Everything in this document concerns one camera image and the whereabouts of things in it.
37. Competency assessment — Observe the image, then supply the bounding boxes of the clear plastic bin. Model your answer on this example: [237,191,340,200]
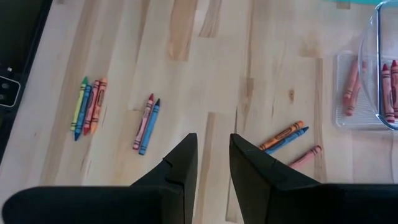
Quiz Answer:
[334,0,398,131]

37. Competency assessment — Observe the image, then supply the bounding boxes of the green crayon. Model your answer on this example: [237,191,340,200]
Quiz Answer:
[70,76,89,132]

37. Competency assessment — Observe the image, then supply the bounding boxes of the orange crayon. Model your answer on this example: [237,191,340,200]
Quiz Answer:
[90,77,108,134]
[259,120,305,151]

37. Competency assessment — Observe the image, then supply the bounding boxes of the blue crayon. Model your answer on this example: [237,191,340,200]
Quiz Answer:
[73,84,93,141]
[138,98,161,156]
[264,126,310,156]

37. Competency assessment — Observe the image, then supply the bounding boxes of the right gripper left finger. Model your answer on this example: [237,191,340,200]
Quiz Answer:
[130,133,198,224]

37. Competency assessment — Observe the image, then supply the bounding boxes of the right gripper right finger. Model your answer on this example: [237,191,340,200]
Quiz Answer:
[229,133,321,224]

